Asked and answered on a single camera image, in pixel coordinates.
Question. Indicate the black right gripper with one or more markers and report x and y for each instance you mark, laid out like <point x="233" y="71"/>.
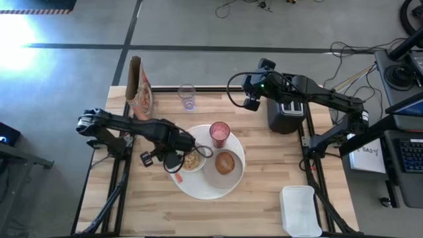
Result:
<point x="264" y="86"/>

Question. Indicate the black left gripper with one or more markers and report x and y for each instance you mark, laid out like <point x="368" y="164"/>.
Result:
<point x="175" y="140"/>

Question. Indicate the pink faceted tumbler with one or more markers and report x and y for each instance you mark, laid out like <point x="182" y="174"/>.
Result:
<point x="219" y="135"/>

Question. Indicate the black hazard-striped floor mat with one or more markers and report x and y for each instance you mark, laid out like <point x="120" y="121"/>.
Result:
<point x="33" y="4"/>

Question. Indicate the tan bagel half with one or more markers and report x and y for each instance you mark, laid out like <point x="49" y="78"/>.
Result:
<point x="219" y="167"/>

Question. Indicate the orange pumpkin cereal box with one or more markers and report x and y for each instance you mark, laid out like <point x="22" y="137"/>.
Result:
<point x="142" y="99"/>

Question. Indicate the blue-screen laptop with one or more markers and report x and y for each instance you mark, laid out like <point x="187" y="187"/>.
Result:
<point x="409" y="109"/>

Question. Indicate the black device with blue light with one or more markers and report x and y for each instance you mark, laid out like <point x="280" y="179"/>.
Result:
<point x="10" y="132"/>

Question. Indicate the small black floor object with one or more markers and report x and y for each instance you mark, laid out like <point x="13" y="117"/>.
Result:
<point x="385" y="201"/>

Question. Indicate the white plastic container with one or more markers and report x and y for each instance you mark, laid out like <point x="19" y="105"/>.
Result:
<point x="300" y="211"/>

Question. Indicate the white round woven placemat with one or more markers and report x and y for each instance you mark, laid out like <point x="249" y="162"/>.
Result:
<point x="198" y="188"/>

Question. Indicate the clear drinking glass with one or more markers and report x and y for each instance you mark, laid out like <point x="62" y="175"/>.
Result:
<point x="187" y="102"/>

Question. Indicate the white ceramic bowl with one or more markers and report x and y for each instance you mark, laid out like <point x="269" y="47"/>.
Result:
<point x="203" y="158"/>

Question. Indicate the grey desk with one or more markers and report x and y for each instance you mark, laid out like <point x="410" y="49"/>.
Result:
<point x="409" y="195"/>

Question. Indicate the black two-slot toaster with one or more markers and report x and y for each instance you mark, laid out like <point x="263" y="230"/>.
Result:
<point x="284" y="124"/>

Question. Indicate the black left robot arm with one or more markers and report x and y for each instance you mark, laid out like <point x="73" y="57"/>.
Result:
<point x="125" y="124"/>

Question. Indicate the black keyboard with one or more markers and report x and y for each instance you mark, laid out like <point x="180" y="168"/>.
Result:
<point x="413" y="155"/>

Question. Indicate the grey metal stand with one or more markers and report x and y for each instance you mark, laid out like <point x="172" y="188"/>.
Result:
<point x="20" y="158"/>

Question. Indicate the black round desk device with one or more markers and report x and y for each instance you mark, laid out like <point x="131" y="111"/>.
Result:
<point x="400" y="76"/>

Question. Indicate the beige round plate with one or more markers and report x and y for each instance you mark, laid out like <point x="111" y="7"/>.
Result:
<point x="224" y="181"/>

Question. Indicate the black diagonal pole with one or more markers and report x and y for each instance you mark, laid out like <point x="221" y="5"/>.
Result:
<point x="380" y="132"/>

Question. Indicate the tan cereal pieces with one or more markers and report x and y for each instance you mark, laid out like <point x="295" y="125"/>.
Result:
<point x="193" y="161"/>

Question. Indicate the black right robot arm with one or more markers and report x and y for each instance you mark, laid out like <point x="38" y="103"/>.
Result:
<point x="330" y="97"/>

